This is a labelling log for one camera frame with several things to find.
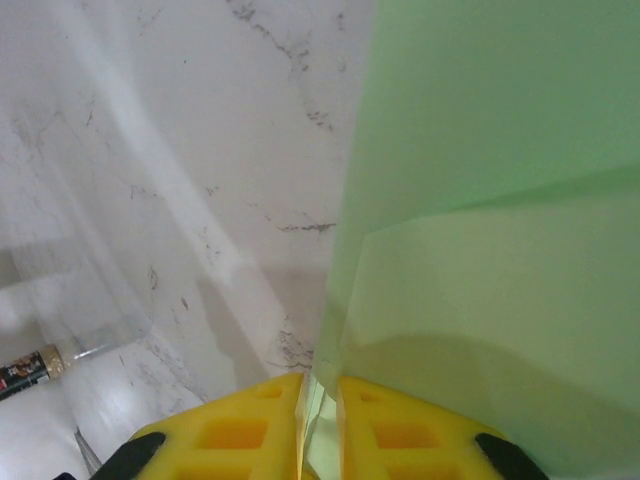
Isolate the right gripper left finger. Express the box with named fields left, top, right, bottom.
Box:
left=97, top=372, right=306, bottom=480

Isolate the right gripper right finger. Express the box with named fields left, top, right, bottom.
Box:
left=337, top=375, right=551, bottom=480

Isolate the light green paper sheet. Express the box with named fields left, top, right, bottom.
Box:
left=297, top=0, right=640, bottom=480

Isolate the small black spice bottle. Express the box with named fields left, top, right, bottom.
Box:
left=0, top=343, right=69, bottom=402

